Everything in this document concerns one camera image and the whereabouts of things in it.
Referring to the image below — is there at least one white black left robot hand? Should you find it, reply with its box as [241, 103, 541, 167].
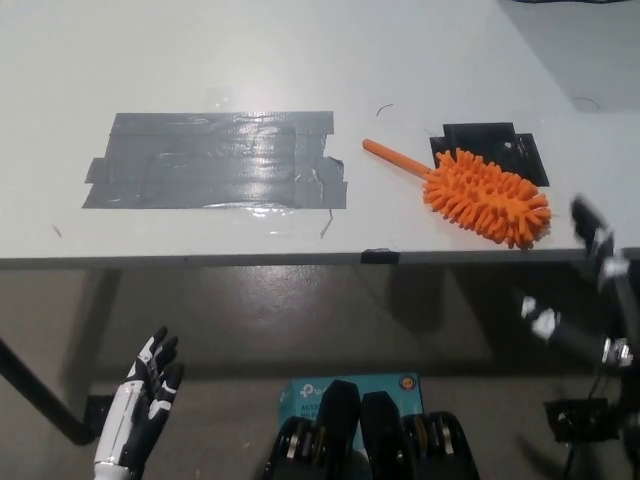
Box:
[94, 325, 186, 475]

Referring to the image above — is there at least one large black tape patch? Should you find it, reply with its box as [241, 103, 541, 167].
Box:
[428, 121, 550, 188]

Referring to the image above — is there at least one black table leg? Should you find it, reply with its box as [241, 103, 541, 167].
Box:
[0, 337, 96, 446]

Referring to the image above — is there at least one teal router box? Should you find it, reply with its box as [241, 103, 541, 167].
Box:
[277, 370, 424, 451]

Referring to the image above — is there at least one orange microfibre duster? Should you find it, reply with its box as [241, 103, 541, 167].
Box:
[362, 137, 553, 250]

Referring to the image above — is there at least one small black tape strip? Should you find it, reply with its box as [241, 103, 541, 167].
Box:
[360, 247, 402, 266]

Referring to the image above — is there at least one grey duct tape patch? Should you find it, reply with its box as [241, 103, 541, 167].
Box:
[81, 111, 349, 211]

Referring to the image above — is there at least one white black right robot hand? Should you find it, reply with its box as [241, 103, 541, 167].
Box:
[519, 194, 640, 371]

